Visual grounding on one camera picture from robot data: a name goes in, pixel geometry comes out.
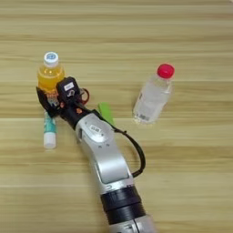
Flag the orange juice bottle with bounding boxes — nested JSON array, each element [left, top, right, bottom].
[[36, 51, 66, 96]]

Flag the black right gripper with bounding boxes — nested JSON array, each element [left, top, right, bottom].
[[35, 86, 93, 130]]

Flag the red handled scissors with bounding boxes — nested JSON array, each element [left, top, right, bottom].
[[81, 87, 91, 106]]

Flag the clear bottle with red cap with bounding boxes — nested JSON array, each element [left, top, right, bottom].
[[132, 63, 176, 126]]

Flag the green rectangular block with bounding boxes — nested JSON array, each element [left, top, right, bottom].
[[97, 102, 117, 127]]

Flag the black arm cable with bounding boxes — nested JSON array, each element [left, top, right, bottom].
[[111, 127, 147, 178]]

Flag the teal and white glue stick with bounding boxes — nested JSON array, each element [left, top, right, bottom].
[[43, 110, 58, 150]]

